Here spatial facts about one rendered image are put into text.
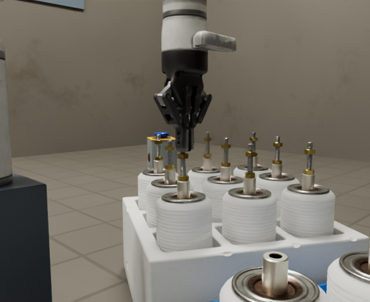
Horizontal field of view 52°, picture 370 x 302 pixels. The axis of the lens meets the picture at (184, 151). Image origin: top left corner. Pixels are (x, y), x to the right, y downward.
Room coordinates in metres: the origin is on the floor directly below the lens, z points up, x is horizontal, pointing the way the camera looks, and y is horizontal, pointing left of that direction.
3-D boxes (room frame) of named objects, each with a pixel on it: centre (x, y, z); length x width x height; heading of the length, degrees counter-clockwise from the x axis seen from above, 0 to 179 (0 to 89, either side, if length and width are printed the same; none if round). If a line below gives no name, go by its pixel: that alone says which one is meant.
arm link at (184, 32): (0.61, -0.01, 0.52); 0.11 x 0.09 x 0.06; 52
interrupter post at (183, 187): (0.62, 0.00, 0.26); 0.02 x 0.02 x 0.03
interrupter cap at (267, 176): (0.80, -0.20, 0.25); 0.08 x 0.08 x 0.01
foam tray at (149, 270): (0.77, -0.08, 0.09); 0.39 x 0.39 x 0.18; 15
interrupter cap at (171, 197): (0.62, 0.00, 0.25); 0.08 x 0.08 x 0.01
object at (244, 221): (0.65, -0.12, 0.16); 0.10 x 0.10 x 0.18
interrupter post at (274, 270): (0.31, -0.08, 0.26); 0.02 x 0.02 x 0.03
